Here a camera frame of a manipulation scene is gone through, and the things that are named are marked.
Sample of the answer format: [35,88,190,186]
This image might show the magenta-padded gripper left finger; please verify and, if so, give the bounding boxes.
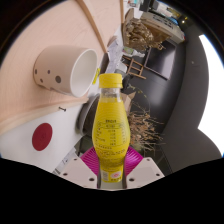
[60,146,101,189]

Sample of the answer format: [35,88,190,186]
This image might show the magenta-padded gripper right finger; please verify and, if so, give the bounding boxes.
[123,146,166,189]

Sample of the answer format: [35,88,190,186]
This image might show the yellow drink bottle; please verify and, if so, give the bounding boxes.
[91,73,132,184]

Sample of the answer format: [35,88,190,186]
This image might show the flat round red coaster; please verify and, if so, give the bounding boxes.
[31,122,54,152]

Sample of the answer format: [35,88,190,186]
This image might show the dark round plant saucer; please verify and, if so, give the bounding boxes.
[76,96,90,135]

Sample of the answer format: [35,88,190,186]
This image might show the brown cardboard box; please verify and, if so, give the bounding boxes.
[120,91,137,111]

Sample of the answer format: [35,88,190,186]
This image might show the small yellow flat item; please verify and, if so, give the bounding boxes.
[92,67,101,85]

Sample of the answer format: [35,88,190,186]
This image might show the beige dotted cup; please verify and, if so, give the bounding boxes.
[33,45,99,99]

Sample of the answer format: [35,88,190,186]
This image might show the wooden easel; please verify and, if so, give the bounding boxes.
[123,46,153,80]

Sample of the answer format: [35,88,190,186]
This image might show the printed paper sheets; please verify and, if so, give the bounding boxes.
[105,35,129,76]

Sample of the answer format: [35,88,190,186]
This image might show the brown carved wood sculpture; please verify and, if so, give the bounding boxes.
[121,8,166,53]

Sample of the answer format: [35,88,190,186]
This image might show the light plywood board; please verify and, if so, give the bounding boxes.
[0,0,124,134]

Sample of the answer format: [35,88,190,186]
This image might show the dark wall screen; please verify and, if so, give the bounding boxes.
[143,39,178,81]

